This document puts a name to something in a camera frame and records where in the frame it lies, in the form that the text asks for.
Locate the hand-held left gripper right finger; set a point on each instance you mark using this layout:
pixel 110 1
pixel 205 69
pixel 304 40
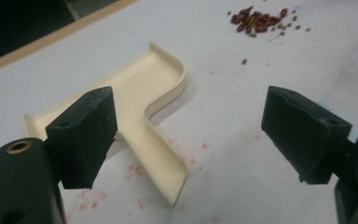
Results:
pixel 304 137

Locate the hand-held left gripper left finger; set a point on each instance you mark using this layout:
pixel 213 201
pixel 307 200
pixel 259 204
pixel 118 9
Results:
pixel 80 137

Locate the cream plastic dustpan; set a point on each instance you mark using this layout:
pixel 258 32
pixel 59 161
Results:
pixel 155 81

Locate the pile of red and green beans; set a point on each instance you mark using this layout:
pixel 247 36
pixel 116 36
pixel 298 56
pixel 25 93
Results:
pixel 258 20

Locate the single green bean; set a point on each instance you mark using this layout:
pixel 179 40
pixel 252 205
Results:
pixel 244 61

